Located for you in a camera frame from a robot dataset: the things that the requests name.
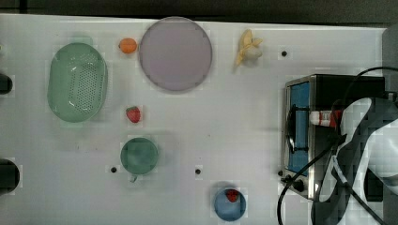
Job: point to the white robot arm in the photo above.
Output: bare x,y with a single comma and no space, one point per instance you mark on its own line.
369,130

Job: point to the lavender round plate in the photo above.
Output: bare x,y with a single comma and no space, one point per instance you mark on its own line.
175,53

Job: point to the red toy strawberry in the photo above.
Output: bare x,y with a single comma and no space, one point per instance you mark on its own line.
133,114

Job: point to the green mug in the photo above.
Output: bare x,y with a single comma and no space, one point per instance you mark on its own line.
139,156

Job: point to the peeled toy banana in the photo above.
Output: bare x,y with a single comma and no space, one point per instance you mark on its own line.
248,47

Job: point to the strawberry inside blue bowl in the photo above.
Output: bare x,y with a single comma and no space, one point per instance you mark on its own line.
232,195

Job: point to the small orange fruit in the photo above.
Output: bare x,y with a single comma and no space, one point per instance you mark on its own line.
128,45

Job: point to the blue bowl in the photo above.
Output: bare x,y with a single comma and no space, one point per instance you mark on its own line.
229,211

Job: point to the green perforated colander basket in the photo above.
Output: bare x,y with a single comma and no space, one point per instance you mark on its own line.
77,83

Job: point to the black cylinder at table edge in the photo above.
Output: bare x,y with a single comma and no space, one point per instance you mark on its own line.
6,84

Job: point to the black cylindrical cup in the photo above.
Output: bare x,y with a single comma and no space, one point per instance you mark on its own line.
9,176

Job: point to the black oven door handle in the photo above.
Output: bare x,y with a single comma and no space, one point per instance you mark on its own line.
291,129

